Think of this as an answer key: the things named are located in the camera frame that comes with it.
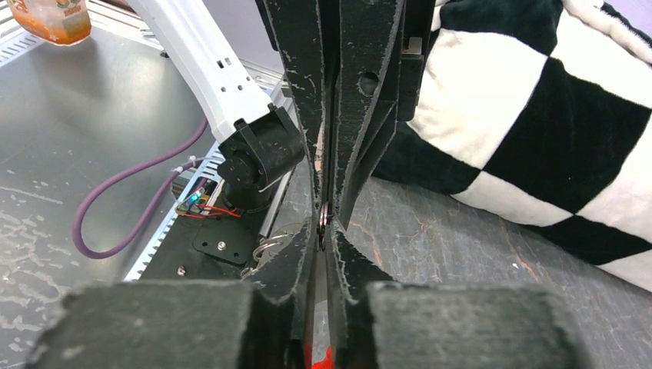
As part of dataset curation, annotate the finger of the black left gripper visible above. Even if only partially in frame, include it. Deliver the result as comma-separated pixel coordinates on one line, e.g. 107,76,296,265
331,1,435,228
257,1,326,207

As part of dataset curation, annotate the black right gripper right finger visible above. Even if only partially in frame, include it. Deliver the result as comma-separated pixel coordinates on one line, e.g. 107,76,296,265
324,221,592,368

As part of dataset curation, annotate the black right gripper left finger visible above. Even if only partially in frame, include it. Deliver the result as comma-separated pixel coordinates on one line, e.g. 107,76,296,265
25,218,316,368

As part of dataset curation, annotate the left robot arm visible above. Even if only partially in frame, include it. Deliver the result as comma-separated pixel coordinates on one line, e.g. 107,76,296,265
131,1,435,227

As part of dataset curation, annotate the left electronics board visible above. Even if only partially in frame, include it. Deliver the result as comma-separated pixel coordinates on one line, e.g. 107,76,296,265
175,188,241,219

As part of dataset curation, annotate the black white checkered pillow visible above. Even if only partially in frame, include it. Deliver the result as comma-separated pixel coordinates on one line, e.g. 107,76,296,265
374,1,651,290

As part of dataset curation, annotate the orange drink bottle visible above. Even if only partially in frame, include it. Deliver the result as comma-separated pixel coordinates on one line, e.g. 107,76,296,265
7,0,92,46

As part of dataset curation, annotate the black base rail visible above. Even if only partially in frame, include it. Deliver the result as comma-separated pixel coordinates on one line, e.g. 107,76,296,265
137,173,292,281

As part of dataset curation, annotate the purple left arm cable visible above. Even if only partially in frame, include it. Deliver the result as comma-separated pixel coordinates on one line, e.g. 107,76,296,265
71,117,211,261

